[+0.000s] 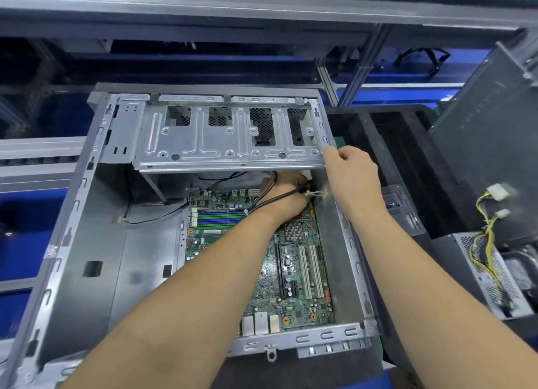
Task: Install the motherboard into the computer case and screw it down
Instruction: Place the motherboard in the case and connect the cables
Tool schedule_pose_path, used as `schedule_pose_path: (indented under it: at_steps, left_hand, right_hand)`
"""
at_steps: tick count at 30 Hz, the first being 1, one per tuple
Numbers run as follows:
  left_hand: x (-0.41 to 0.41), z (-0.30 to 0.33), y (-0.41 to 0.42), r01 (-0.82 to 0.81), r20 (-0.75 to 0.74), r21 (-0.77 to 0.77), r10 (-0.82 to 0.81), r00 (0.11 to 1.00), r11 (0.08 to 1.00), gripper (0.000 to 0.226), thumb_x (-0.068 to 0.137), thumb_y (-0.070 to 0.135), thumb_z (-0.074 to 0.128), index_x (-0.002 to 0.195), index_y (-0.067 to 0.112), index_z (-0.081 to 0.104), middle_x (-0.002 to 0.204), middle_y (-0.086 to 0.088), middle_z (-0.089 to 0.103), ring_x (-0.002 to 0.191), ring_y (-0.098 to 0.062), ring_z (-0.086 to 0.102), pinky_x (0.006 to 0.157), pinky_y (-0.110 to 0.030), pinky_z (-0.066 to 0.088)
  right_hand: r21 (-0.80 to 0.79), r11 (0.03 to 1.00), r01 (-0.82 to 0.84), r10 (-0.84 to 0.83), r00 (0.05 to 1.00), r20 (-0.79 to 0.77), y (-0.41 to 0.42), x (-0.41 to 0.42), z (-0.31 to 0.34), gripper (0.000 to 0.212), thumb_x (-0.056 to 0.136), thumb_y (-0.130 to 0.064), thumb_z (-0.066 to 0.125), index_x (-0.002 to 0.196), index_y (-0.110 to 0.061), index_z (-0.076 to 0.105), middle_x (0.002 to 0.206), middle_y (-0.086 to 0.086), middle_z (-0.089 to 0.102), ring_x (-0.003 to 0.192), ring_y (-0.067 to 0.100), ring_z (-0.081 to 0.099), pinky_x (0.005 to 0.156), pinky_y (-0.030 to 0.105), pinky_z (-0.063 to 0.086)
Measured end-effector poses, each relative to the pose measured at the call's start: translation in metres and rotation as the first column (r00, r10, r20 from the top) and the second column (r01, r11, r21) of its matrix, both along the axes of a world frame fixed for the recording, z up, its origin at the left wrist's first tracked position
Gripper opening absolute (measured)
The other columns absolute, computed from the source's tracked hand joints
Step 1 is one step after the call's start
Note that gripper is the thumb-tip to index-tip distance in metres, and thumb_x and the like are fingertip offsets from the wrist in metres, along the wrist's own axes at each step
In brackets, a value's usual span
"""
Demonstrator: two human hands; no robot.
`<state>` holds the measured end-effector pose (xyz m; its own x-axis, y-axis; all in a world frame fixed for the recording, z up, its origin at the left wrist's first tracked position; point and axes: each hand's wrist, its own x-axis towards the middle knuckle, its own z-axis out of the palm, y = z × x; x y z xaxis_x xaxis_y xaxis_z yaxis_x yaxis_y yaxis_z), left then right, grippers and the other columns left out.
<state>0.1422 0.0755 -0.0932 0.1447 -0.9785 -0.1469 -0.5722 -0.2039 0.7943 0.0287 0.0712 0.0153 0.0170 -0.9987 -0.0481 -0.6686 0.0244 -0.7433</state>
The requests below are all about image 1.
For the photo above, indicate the person's right hand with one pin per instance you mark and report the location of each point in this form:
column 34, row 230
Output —
column 353, row 183

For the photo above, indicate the person's left forearm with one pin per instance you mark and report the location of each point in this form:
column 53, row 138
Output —
column 176, row 317

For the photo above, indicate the grey flat metal rail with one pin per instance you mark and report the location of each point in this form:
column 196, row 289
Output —
column 42, row 162

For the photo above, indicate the clear plastic screw tray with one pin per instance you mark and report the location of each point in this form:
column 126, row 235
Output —
column 405, row 212

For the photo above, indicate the person's left hand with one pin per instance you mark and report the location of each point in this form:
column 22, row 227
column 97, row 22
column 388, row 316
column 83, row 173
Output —
column 287, row 198

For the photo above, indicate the grey metal computer case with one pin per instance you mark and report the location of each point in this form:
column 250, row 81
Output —
column 101, row 250

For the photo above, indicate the grey power supply unit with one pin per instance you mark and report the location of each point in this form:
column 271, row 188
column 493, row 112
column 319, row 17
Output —
column 487, row 275

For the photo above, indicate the green motherboard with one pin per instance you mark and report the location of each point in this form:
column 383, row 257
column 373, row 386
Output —
column 294, row 292

